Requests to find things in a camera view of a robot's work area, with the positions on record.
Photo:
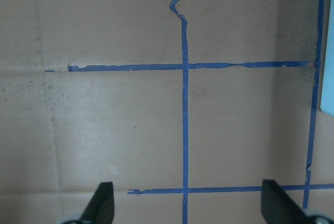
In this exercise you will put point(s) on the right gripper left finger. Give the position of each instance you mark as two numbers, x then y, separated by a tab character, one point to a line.
101	208

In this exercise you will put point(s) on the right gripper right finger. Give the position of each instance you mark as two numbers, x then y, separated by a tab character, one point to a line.
277	207

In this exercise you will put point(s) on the light blue plastic bin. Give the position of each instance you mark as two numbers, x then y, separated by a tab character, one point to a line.
326	104

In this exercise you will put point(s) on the brown paper table cover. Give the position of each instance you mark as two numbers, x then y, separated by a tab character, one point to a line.
185	105

